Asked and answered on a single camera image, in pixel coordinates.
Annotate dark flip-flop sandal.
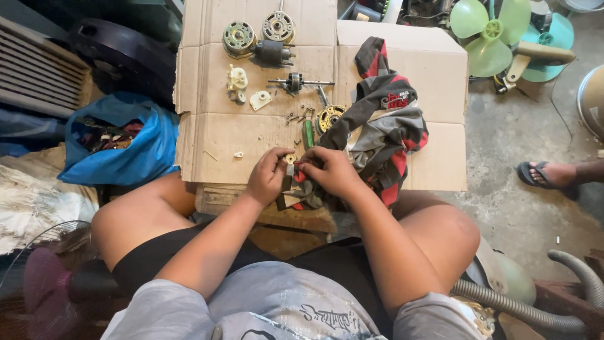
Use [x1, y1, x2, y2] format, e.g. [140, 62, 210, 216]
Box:
[516, 161, 581, 200]

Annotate round metal pot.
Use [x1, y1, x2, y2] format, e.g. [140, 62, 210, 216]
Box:
[576, 64, 604, 141]

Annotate teal fan blade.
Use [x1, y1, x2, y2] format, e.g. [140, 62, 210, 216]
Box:
[519, 13, 576, 84]

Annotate grey louvered grille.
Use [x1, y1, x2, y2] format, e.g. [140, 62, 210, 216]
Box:
[0, 16, 91, 119]

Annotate pale green round housing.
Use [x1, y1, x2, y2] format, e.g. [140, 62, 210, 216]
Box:
[476, 235, 538, 306]

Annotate person's right hand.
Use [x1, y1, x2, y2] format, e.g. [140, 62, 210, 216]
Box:
[297, 145, 365, 202]

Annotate green handled screwdriver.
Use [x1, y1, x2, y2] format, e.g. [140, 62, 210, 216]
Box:
[302, 119, 316, 151]

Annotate flattened cardboard sheet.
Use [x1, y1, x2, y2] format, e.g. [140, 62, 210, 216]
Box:
[173, 0, 470, 192]

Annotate white plastic gearbox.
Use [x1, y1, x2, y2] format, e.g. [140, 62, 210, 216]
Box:
[226, 64, 249, 92]

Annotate black motor stator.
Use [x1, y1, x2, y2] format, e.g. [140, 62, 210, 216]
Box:
[251, 40, 297, 68]

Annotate wire fan guard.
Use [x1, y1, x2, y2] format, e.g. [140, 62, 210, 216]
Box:
[0, 219, 93, 296]

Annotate grey corrugated hose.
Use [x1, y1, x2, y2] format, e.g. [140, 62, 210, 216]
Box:
[450, 249, 604, 334]

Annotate person's left hand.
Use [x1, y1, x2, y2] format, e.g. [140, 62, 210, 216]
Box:
[244, 146, 296, 209]

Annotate beige fan neck part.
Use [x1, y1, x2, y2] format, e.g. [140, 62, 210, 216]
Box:
[495, 41, 577, 94]

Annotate greenish round motor cover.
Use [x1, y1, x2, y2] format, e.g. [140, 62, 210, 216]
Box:
[222, 21, 257, 60]

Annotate scattered small screws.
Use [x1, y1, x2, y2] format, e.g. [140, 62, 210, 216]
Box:
[284, 106, 316, 125]

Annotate motor rotor with shaft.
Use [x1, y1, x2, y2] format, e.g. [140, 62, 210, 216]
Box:
[268, 72, 336, 94]

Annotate light green fan blade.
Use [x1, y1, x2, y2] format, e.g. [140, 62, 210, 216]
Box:
[449, 0, 533, 79]

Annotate yellow motor housing with shaft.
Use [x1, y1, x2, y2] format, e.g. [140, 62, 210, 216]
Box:
[315, 85, 348, 136]

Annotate white plastic plate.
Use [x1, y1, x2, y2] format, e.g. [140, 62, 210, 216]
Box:
[249, 90, 273, 112]

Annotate silver round motor cover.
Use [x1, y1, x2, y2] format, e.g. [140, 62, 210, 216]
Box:
[261, 0, 297, 45]

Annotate grey printed t-shirt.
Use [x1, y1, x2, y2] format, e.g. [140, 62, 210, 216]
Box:
[100, 261, 496, 340]

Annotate heap of appliance parts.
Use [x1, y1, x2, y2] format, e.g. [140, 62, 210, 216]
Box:
[337, 0, 455, 28]

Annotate black shorts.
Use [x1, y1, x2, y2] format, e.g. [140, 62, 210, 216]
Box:
[111, 222, 394, 337]

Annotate blue plastic bag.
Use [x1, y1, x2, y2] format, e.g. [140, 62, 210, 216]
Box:
[57, 91, 181, 187]

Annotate red grey black cloth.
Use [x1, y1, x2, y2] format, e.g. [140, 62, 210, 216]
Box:
[276, 36, 429, 212]

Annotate black round fan base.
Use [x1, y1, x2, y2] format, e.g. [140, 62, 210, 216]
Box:
[70, 18, 178, 97]

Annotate white crumpled plastic sack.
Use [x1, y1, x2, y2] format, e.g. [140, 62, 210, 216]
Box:
[0, 162, 100, 256]

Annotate purple fan blade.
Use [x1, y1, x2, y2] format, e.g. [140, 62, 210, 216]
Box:
[22, 247, 80, 340]

